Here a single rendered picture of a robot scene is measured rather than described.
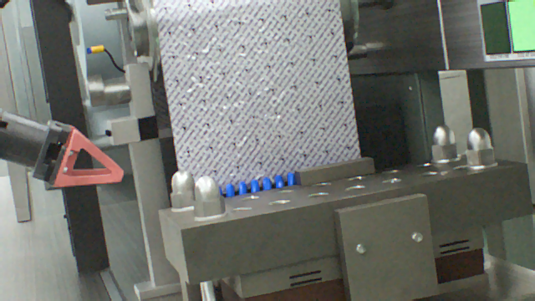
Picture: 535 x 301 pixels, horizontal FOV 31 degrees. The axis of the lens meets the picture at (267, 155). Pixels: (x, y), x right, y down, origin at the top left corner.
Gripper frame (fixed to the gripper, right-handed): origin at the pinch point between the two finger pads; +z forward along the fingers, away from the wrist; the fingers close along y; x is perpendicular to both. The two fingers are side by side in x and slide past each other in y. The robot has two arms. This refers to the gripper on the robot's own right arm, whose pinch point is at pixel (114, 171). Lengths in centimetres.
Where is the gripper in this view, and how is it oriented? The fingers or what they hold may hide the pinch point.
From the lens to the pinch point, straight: 117.4
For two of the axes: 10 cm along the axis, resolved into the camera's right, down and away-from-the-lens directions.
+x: 3.4, -9.4, 0.0
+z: 9.1, 3.3, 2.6
